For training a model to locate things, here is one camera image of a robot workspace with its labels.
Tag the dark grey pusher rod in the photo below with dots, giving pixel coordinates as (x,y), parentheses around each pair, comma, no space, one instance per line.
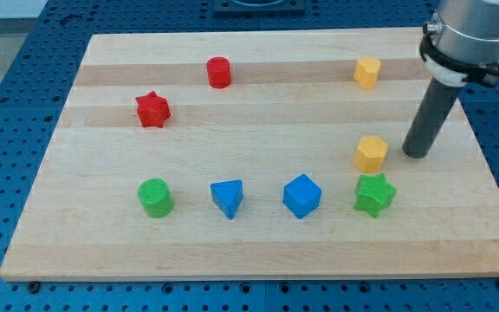
(433,110)

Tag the yellow hexagon block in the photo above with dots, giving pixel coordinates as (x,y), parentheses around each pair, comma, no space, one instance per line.
(370,154)

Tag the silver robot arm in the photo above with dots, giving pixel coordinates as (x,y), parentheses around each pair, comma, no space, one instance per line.
(460,45)

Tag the green star block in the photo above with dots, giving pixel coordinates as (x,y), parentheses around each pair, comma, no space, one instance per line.
(373,194)

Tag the blue cube block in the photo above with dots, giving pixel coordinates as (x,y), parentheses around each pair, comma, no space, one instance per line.
(301,196)

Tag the wooden board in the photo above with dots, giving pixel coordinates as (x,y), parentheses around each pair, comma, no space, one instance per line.
(292,108)

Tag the red cylinder block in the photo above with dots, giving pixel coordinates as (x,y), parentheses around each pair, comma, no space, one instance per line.
(218,72)

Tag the blue triangle block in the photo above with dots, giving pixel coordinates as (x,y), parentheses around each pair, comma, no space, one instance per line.
(227,196)

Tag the black mounting plate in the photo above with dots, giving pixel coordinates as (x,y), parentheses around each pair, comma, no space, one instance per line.
(259,7)

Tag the red star block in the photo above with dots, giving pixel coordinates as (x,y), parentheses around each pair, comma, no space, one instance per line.
(152,110)

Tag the green cylinder block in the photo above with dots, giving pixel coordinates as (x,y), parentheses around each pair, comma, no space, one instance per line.
(154,195)

